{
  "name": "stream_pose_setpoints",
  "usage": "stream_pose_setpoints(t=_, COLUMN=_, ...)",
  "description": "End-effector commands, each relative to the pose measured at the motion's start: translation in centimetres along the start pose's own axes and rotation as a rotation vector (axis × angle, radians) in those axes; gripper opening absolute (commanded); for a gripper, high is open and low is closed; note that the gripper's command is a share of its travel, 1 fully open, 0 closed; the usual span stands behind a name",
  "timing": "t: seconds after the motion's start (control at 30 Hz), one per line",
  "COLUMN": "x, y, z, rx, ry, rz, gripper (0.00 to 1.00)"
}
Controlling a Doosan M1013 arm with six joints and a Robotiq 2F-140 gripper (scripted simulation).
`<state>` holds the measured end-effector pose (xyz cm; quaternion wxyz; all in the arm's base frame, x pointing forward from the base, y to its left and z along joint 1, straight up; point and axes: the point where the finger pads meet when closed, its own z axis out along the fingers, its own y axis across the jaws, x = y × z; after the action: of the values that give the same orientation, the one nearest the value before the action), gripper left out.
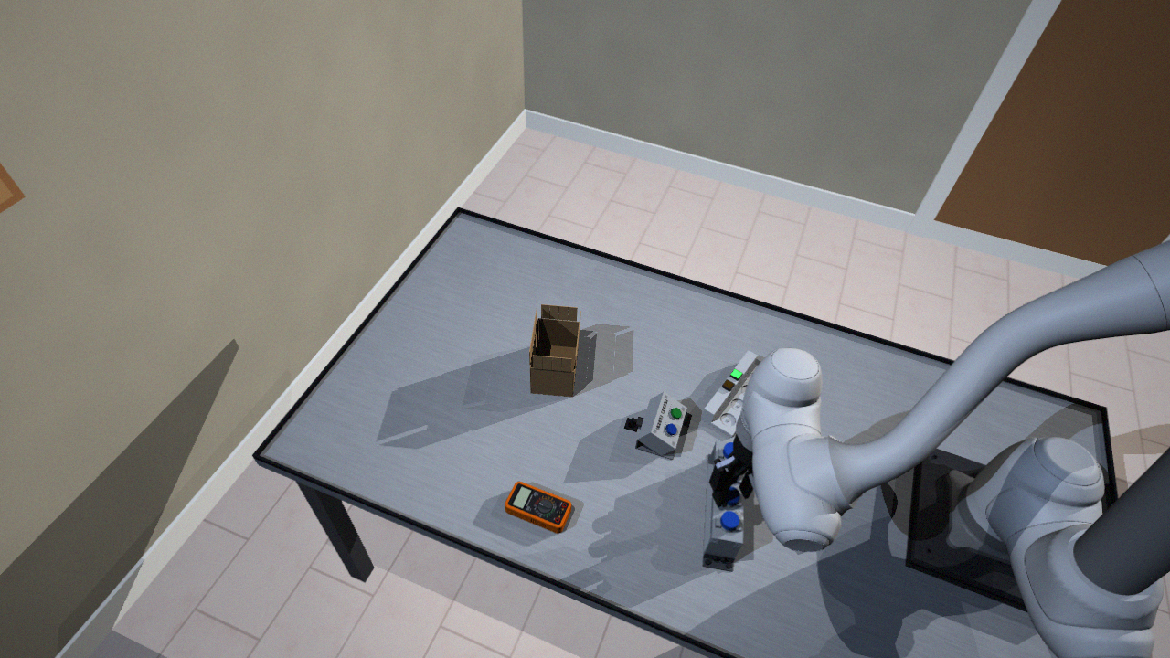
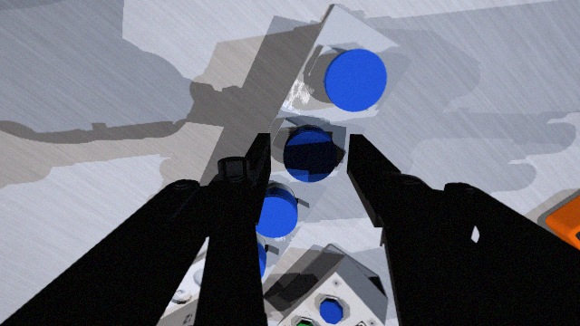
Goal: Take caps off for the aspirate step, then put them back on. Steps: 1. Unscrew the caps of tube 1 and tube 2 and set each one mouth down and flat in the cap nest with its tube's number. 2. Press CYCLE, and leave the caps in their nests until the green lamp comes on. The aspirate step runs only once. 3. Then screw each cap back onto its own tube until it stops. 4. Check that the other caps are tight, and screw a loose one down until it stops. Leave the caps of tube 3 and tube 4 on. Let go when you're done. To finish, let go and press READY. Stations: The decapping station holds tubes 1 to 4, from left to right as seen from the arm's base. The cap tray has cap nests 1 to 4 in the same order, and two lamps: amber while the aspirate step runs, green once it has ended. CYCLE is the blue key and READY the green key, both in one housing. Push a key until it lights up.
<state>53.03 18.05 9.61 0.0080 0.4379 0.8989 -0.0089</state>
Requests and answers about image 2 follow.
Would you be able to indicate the orange digital multimeter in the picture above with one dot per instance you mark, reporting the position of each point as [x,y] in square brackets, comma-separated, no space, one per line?
[565,222]

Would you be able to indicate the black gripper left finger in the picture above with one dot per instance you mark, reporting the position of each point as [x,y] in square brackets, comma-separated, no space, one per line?
[131,275]

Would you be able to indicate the white key panel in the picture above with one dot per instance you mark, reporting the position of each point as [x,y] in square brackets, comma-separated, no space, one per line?
[333,290]

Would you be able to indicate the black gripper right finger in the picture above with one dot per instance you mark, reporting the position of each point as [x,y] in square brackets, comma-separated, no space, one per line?
[523,274]

